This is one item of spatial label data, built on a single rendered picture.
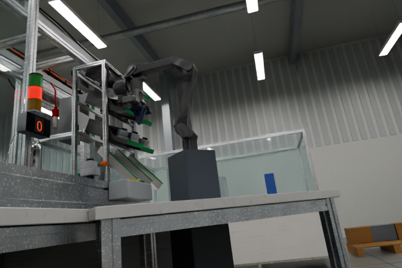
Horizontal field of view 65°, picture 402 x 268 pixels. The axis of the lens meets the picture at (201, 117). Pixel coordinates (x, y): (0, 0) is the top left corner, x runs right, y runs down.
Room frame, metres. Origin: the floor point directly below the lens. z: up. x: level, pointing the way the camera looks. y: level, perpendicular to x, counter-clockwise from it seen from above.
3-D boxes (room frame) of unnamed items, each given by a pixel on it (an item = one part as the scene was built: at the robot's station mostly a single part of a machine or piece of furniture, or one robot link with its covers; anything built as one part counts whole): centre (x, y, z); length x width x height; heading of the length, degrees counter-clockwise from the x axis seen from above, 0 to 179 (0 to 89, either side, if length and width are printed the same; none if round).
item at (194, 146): (1.24, 0.06, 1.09); 0.07 x 0.07 x 0.06; 34
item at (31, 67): (1.10, 0.65, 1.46); 0.03 x 0.03 x 1.00; 79
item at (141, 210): (1.28, 0.09, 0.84); 0.90 x 0.70 x 0.03; 124
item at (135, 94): (1.27, 0.27, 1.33); 0.19 x 0.06 x 0.08; 169
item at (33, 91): (1.10, 0.62, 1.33); 0.05 x 0.05 x 0.05
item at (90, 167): (1.26, 0.48, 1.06); 0.08 x 0.04 x 0.07; 79
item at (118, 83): (1.28, 0.31, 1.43); 0.12 x 0.08 x 0.11; 80
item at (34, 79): (1.10, 0.62, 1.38); 0.05 x 0.05 x 0.05
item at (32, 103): (1.10, 0.62, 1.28); 0.05 x 0.05 x 0.05
